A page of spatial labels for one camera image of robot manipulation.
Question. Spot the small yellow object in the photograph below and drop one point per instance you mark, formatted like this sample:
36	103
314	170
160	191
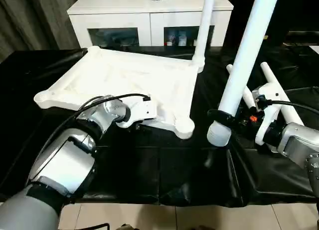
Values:
267	37

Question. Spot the white plastic table leg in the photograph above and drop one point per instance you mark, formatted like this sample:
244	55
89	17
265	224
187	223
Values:
268	72
249	97
207	20
246	45

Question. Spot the black work mat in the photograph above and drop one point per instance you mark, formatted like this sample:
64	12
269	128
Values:
174	170

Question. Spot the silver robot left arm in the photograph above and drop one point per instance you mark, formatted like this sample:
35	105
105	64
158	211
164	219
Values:
64	160

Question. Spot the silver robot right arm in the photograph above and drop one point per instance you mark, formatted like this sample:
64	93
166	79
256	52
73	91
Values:
296	137

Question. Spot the grey pleated curtain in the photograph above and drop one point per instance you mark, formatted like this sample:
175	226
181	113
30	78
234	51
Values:
30	18

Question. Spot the white plastic table top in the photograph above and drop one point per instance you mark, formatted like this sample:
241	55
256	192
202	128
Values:
124	75

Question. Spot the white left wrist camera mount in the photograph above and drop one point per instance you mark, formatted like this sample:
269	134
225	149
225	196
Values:
147	110

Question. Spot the white glass-door cabinet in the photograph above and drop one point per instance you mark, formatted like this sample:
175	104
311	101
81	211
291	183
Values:
124	8

